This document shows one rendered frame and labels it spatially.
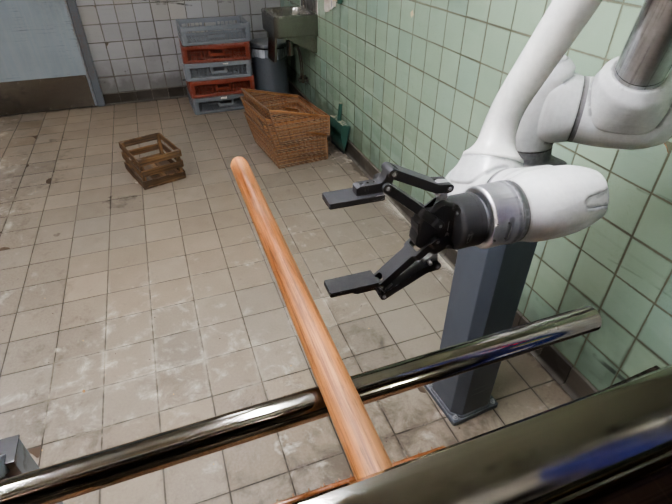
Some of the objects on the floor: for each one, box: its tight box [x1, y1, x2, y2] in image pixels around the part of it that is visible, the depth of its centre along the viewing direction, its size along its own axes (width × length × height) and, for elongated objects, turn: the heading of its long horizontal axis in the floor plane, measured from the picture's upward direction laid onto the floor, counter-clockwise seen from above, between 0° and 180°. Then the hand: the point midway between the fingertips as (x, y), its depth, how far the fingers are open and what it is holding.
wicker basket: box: [244, 111, 328, 169], centre depth 365 cm, size 49×56×28 cm
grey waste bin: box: [250, 37, 290, 104], centre depth 461 cm, size 37×37×55 cm
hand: (334, 246), depth 60 cm, fingers open, 13 cm apart
